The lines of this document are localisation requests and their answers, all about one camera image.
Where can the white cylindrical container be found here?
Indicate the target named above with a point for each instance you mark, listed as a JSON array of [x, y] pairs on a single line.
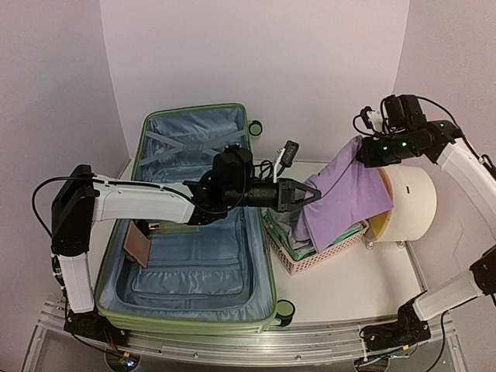
[[414, 206]]

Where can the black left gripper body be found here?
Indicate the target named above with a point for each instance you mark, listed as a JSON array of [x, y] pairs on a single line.
[[242, 197]]

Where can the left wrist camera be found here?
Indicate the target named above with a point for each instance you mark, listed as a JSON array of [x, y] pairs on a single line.
[[284, 159]]

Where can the purple garment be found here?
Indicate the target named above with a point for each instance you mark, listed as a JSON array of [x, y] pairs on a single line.
[[351, 193]]

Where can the pink perforated plastic basket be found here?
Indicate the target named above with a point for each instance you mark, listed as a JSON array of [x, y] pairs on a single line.
[[295, 267]]

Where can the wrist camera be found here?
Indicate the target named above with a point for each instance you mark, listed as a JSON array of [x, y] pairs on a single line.
[[284, 159], [372, 119]]

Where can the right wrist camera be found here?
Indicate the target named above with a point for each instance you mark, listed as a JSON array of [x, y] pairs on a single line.
[[372, 119]]

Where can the curved aluminium rail base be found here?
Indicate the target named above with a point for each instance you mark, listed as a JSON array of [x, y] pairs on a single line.
[[300, 346]]

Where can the green hard-shell suitcase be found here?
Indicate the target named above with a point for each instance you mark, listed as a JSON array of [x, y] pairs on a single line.
[[211, 280]]

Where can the brown card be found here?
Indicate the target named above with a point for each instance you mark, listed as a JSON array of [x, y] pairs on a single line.
[[137, 245]]

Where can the green tie-dye garment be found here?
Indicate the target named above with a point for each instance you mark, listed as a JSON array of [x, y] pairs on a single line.
[[352, 230]]

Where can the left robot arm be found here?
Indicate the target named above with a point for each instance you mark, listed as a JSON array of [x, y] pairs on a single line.
[[83, 215]]

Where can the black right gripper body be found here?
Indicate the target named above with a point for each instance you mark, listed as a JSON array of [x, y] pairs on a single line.
[[402, 146]]

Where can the translucent green bottle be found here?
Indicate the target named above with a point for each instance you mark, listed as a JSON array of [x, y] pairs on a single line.
[[165, 227]]

